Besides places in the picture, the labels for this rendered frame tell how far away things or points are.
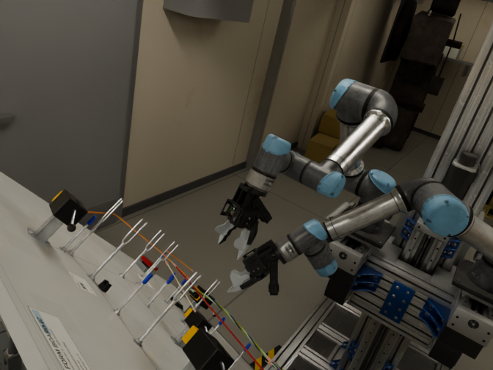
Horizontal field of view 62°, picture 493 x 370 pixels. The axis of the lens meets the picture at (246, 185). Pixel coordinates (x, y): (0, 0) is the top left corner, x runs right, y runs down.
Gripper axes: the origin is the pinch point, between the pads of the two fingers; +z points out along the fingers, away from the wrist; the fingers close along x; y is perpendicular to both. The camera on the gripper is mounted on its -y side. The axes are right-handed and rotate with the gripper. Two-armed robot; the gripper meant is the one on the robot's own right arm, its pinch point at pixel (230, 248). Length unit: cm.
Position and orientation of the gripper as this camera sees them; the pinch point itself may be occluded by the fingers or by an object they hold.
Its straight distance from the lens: 121.9
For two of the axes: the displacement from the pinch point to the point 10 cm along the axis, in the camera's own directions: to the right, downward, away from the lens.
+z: -4.4, 8.9, 1.5
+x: 6.5, 4.2, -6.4
